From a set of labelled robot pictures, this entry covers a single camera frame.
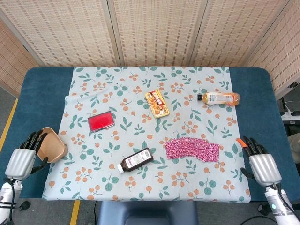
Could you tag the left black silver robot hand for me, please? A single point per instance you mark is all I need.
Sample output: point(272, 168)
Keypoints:
point(20, 162)

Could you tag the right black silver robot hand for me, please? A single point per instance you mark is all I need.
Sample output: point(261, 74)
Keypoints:
point(264, 167)

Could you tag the pink patterned packet strip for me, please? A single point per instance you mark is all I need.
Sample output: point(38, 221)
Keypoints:
point(192, 150)

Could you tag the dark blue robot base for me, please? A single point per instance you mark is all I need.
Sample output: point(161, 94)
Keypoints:
point(147, 213)

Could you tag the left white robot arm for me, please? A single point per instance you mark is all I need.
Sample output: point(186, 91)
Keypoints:
point(5, 199)

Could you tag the brown paper bowl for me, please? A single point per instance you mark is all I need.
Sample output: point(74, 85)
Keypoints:
point(52, 146)

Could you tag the black round knob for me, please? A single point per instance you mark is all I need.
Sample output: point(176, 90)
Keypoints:
point(24, 205)
point(262, 208)

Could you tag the white power strip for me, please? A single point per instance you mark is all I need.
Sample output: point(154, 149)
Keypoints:
point(290, 114)

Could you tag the orange drink bottle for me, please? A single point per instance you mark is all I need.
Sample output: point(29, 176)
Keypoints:
point(219, 98)

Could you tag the red stamp pad case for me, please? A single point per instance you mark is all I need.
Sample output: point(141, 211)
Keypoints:
point(101, 122)

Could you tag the woven bamboo screen panel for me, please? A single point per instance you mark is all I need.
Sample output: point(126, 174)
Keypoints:
point(68, 30)
point(157, 30)
point(281, 54)
point(236, 30)
point(16, 63)

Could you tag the brown medicine bottle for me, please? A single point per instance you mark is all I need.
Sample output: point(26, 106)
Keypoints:
point(136, 160)

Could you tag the floral leaf print tablecloth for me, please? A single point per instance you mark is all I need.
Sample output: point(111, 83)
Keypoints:
point(150, 140)

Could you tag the yellow snack box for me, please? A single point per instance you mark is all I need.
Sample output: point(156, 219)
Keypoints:
point(157, 104)

